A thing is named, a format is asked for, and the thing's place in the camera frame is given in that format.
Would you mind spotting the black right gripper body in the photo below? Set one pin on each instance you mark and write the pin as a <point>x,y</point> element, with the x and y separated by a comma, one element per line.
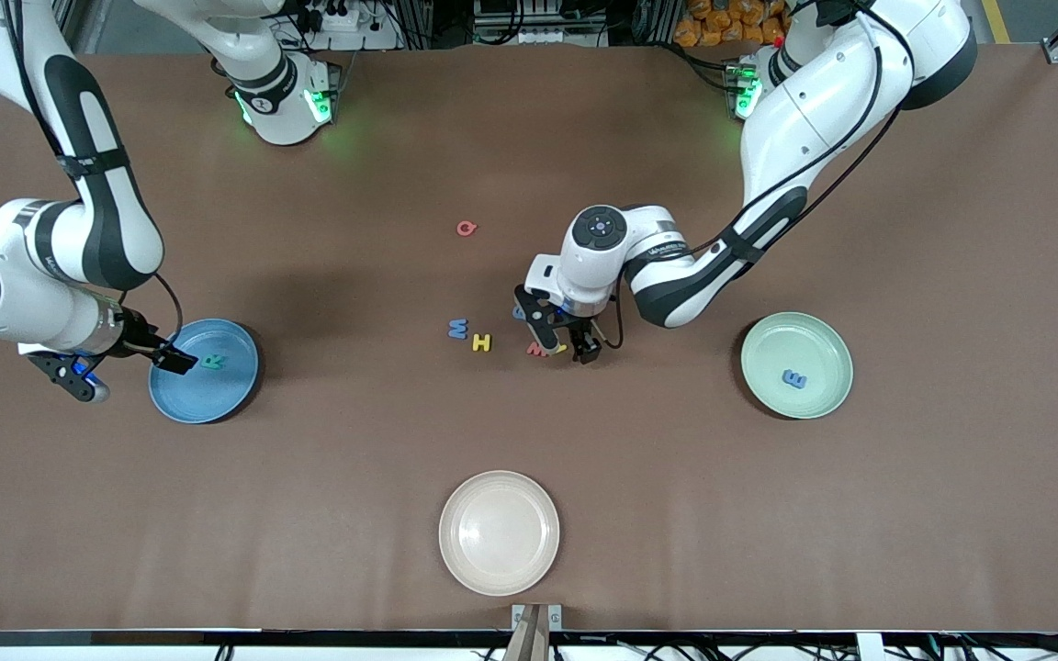
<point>140,336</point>

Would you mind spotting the teal foam letter R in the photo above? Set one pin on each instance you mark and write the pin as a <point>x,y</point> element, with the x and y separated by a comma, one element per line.
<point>212,362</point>

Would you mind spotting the pink foam lowercase w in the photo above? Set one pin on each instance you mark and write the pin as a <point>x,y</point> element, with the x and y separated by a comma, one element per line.
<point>536,351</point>

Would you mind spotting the yellow foam uppercase H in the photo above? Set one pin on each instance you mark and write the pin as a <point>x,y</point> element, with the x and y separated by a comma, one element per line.
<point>481,342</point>

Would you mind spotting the blue foam uppercase M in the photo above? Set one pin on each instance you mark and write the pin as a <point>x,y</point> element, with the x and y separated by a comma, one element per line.
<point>457,329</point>

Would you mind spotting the blue foam lowercase m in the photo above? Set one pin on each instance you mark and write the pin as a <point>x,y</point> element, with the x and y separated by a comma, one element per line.
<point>795,379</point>

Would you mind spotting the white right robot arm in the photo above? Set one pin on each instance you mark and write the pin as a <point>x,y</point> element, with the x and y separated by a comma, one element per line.
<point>24,294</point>

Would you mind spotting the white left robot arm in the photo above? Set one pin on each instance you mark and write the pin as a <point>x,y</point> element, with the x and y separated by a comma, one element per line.
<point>814,101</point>

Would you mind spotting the blue plate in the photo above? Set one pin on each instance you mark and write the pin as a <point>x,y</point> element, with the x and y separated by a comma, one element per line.
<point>217,399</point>

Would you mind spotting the beige plate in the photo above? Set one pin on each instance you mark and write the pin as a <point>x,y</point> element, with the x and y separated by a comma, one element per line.
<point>499,532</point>

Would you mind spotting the green plate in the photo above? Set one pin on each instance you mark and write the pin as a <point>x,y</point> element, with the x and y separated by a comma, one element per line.
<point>823,349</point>

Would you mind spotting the brown table cover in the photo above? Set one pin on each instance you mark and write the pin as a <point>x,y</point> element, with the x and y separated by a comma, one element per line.
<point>529,431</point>

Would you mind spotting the pink foam letter Q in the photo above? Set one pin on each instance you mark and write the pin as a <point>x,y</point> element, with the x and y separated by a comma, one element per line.
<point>460,229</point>

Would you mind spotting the background equipment box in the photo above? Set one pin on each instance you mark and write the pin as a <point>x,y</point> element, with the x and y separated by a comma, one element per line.
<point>538,28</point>

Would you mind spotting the orange objects pile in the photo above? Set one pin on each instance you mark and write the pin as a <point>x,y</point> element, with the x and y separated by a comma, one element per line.
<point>713,23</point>

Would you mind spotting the white power strip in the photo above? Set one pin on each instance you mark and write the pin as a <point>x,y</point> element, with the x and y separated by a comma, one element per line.
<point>354,37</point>

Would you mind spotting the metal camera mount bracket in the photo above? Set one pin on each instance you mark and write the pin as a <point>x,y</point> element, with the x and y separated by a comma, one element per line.
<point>536,633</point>

